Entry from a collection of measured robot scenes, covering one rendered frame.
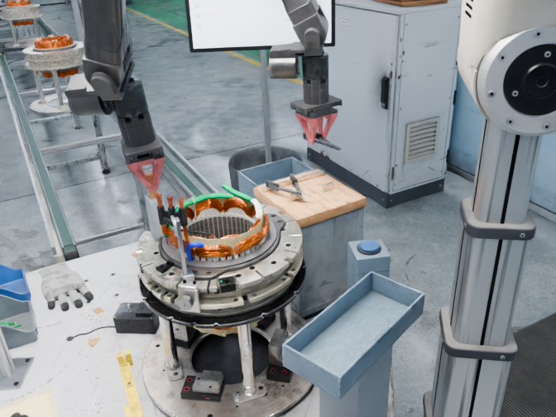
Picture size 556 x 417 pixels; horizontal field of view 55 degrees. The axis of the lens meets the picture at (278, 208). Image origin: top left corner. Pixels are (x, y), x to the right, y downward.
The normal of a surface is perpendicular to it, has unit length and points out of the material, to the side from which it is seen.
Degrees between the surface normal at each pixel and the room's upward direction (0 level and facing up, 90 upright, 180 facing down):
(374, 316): 0
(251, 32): 83
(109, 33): 114
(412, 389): 0
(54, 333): 0
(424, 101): 90
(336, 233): 90
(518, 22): 109
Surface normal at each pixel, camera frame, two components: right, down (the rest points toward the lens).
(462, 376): -0.15, 0.47
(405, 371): -0.04, -0.88
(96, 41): -0.11, 0.71
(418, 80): 0.47, 0.40
